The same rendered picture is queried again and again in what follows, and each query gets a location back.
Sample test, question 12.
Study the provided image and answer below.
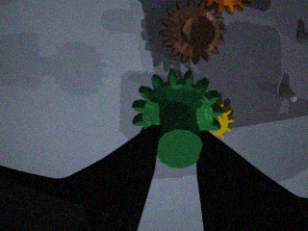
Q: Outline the green gear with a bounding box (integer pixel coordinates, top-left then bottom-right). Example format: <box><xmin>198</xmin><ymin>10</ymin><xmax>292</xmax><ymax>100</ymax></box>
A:
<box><xmin>132</xmin><ymin>69</ymin><xmax>223</xmax><ymax>168</ymax></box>

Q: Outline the yellow gear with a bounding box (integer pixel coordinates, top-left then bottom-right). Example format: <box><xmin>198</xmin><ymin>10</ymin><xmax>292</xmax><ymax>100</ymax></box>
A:
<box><xmin>209</xmin><ymin>99</ymin><xmax>235</xmax><ymax>138</ymax></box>

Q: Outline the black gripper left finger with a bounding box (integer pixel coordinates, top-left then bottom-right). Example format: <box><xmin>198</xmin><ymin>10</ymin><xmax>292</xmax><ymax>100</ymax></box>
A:
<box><xmin>0</xmin><ymin>124</ymin><xmax>159</xmax><ymax>231</ymax></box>

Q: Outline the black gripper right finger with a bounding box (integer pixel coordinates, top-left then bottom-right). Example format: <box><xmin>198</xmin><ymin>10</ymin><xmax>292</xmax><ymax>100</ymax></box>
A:
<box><xmin>196</xmin><ymin>130</ymin><xmax>308</xmax><ymax>231</ymax></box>

